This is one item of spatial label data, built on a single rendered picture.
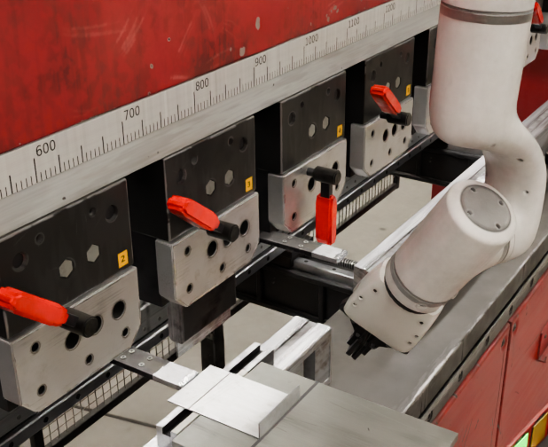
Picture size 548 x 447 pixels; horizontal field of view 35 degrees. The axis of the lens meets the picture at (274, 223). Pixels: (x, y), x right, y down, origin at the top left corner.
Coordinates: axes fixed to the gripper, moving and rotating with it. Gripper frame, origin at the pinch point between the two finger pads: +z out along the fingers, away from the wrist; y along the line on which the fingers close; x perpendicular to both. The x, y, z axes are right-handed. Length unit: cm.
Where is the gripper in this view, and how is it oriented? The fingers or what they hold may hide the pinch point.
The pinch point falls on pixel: (360, 342)
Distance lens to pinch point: 117.9
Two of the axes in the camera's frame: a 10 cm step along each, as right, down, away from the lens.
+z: -3.4, 5.5, 7.6
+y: -8.2, -5.7, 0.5
